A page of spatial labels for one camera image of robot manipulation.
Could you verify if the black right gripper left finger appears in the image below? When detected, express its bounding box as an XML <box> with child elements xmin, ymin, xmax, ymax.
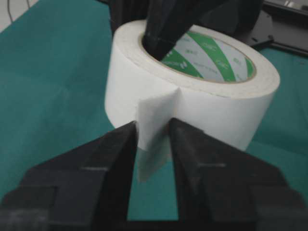
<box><xmin>0</xmin><ymin>121</ymin><xmax>138</xmax><ymax>231</ymax></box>

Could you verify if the green table cloth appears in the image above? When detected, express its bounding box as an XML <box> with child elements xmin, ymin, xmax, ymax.
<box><xmin>0</xmin><ymin>0</ymin><xmax>308</xmax><ymax>221</ymax></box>

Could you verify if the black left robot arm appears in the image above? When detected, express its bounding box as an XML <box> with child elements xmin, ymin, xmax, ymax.
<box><xmin>106</xmin><ymin>0</ymin><xmax>308</xmax><ymax>60</ymax></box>

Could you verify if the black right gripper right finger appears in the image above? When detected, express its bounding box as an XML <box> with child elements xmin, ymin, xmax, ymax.
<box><xmin>168</xmin><ymin>118</ymin><xmax>308</xmax><ymax>231</ymax></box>

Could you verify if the white duct tape roll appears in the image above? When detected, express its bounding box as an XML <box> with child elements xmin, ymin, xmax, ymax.
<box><xmin>105</xmin><ymin>20</ymin><xmax>280</xmax><ymax>181</ymax></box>

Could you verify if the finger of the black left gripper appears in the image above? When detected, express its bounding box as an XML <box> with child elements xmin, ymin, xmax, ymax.
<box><xmin>142</xmin><ymin>0</ymin><xmax>225</xmax><ymax>61</ymax></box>

